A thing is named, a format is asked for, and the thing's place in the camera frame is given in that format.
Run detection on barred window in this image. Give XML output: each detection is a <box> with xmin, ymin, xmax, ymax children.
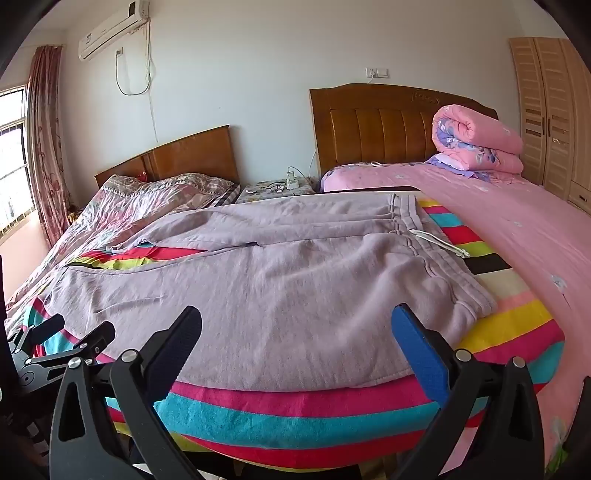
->
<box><xmin>0</xmin><ymin>85</ymin><xmax>38</xmax><ymax>237</ymax></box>

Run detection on white air conditioner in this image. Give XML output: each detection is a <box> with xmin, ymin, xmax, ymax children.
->
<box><xmin>78</xmin><ymin>0</ymin><xmax>151</xmax><ymax>62</ymax></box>

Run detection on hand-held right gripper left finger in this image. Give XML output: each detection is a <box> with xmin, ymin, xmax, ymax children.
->
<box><xmin>48</xmin><ymin>305</ymin><xmax>204</xmax><ymax>480</ymax></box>

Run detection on rolled pink floral quilt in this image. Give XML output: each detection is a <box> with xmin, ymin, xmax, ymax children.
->
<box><xmin>427</xmin><ymin>105</ymin><xmax>525</xmax><ymax>182</ymax></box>

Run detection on pink bed sheet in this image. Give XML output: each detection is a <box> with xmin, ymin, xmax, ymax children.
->
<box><xmin>320</xmin><ymin>161</ymin><xmax>591</xmax><ymax>476</ymax></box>

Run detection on pink floral curtain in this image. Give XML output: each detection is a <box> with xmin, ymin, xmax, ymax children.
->
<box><xmin>25</xmin><ymin>45</ymin><xmax>71</xmax><ymax>252</ymax></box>

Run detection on light wooden wardrobe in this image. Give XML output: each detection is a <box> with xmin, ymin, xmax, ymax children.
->
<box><xmin>509</xmin><ymin>37</ymin><xmax>591</xmax><ymax>215</ymax></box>

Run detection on pink patterned quilt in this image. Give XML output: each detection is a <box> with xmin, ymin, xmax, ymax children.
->
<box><xmin>4</xmin><ymin>173</ymin><xmax>241</xmax><ymax>319</ymax></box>

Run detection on plain wooden headboard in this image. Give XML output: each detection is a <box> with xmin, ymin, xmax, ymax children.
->
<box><xmin>95</xmin><ymin>124</ymin><xmax>241</xmax><ymax>189</ymax></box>

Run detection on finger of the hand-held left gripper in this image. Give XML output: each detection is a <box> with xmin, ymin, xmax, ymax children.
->
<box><xmin>21</xmin><ymin>322</ymin><xmax>116</xmax><ymax>386</ymax></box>
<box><xmin>7</xmin><ymin>315</ymin><xmax>65</xmax><ymax>358</ymax></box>

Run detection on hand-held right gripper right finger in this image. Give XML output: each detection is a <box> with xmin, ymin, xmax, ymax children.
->
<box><xmin>390</xmin><ymin>303</ymin><xmax>546</xmax><ymax>480</ymax></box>

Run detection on plaid pillow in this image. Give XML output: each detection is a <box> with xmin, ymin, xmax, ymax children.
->
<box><xmin>215</xmin><ymin>184</ymin><xmax>242</xmax><ymax>207</ymax></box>

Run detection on floral covered nightstand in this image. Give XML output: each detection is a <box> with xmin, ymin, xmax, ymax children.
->
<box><xmin>236</xmin><ymin>178</ymin><xmax>317</xmax><ymax>204</ymax></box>

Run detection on thin wall wire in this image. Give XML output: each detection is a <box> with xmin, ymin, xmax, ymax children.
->
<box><xmin>147</xmin><ymin>18</ymin><xmax>158</xmax><ymax>145</ymax></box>

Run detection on lilac pillow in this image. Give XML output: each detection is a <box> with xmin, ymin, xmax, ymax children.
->
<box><xmin>426</xmin><ymin>154</ymin><xmax>469</xmax><ymax>175</ymax></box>

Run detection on lilac pants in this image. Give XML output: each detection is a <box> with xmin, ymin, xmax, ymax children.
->
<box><xmin>46</xmin><ymin>193</ymin><xmax>498</xmax><ymax>393</ymax></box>

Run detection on striped colourful blanket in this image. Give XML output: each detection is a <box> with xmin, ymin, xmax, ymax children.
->
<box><xmin>4</xmin><ymin>196</ymin><xmax>566</xmax><ymax>467</ymax></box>

